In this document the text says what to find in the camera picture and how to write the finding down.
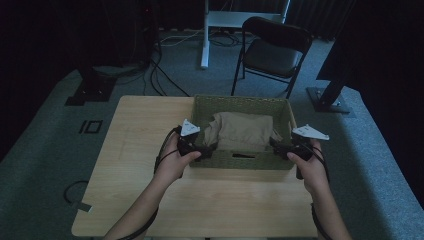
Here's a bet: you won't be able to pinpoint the black floor cable loop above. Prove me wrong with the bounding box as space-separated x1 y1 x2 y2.
62 179 94 213

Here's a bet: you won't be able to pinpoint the black floor cable bundle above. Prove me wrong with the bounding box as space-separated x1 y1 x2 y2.
142 46 192 98

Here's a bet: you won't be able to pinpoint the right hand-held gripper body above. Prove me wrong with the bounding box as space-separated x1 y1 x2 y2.
283 123 331 162

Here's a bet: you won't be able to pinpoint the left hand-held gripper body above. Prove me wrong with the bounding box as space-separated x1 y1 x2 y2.
175 118 202 158

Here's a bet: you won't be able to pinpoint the green woven basket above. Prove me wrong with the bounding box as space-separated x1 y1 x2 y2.
188 94 298 171

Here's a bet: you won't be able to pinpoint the black slanted stand with base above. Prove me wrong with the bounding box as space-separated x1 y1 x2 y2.
306 0 354 115

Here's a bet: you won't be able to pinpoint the person's right hand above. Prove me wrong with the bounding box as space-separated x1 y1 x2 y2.
286 139 330 197

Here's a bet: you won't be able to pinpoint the black folding chair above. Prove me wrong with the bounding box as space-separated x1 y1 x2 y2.
230 16 314 101

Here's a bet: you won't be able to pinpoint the dark curtain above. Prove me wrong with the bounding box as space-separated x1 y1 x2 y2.
286 0 354 41

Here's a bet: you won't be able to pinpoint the right hand-held gripper cable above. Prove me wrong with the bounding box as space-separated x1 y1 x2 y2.
309 143 332 240

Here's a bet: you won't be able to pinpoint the black stand with base plate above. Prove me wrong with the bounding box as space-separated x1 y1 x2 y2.
64 64 118 107

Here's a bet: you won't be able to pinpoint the khaki pants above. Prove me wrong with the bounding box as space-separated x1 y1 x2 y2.
202 111 284 153

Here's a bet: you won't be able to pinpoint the person's left hand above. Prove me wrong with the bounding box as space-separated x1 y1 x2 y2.
153 132 203 188

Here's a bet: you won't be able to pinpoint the white desk frame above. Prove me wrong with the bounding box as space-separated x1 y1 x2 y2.
200 0 292 70

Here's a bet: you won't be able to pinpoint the white floor cable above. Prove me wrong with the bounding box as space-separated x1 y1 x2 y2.
159 29 205 47

